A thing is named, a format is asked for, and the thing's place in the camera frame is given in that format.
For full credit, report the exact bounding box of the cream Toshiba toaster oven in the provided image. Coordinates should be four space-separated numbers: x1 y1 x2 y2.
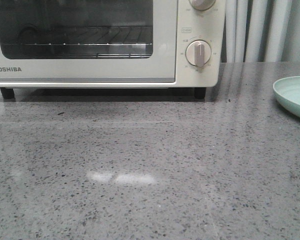
0 0 226 90

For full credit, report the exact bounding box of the beige timer knob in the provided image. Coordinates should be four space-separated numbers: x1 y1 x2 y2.
185 40 212 68

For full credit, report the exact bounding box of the black oven foot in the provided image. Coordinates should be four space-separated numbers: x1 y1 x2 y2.
194 87 207 100
0 87 15 100

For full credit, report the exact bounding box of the black oven foot right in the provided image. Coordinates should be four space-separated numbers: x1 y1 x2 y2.
194 87 207 100

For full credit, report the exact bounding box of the mint green plate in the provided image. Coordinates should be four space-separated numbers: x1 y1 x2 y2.
272 76 300 118

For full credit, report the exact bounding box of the pale grey curtain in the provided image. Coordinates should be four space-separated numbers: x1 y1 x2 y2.
221 0 300 63

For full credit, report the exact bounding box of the glass oven door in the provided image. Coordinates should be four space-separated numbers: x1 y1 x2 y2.
0 0 178 83

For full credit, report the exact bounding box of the black oven foot left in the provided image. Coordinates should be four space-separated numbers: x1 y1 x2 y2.
0 87 15 100

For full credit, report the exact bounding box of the wire oven rack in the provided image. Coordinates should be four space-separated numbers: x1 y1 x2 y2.
0 25 153 60

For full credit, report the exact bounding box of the beige temperature knob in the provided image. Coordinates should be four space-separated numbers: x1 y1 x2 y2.
189 0 216 11

